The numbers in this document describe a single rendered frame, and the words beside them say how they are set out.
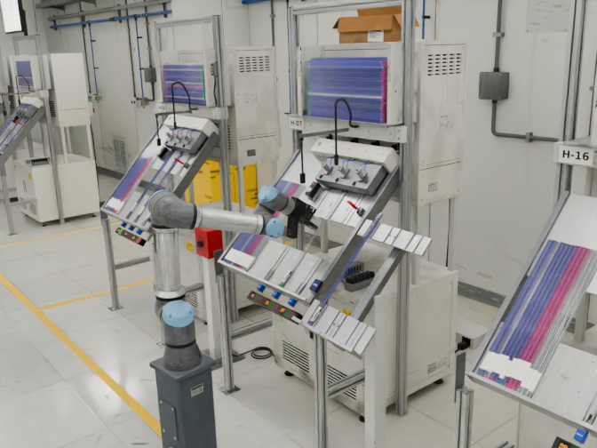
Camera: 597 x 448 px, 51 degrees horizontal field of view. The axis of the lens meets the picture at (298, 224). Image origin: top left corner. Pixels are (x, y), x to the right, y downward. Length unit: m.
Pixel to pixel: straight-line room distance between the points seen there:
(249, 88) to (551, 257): 2.35
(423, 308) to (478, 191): 1.43
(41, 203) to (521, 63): 4.82
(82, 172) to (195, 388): 4.75
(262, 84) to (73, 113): 3.27
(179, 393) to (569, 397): 1.35
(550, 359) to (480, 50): 2.61
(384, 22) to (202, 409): 1.93
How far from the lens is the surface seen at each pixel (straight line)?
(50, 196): 6.92
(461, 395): 2.14
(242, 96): 3.92
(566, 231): 2.21
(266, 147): 4.05
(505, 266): 4.31
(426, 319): 3.12
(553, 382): 1.97
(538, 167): 4.05
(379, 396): 2.50
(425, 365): 3.24
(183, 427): 2.54
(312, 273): 2.63
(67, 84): 6.88
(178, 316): 2.38
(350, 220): 2.69
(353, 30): 3.28
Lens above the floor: 1.70
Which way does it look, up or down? 16 degrees down
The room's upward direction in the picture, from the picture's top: 2 degrees counter-clockwise
